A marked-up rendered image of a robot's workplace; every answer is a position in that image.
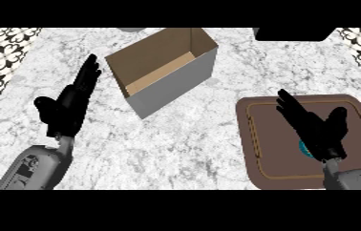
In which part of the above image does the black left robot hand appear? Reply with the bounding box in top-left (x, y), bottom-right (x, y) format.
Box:
top-left (33, 53), bottom-right (104, 138)

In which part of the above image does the grey round object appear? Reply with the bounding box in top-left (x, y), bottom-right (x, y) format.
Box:
top-left (116, 27), bottom-right (147, 33)

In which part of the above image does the brown tray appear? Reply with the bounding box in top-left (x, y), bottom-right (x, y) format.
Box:
top-left (234, 94), bottom-right (361, 191)

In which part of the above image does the open cardboard box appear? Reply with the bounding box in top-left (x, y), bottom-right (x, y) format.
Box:
top-left (104, 27), bottom-right (221, 120)

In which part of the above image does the black appliance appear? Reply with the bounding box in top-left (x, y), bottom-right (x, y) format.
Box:
top-left (254, 27), bottom-right (340, 42)

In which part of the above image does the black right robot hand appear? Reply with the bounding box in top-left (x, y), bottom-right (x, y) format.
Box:
top-left (276, 88), bottom-right (350, 162)

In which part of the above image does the teal cupcake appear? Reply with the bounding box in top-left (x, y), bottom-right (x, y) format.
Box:
top-left (298, 138), bottom-right (317, 158)

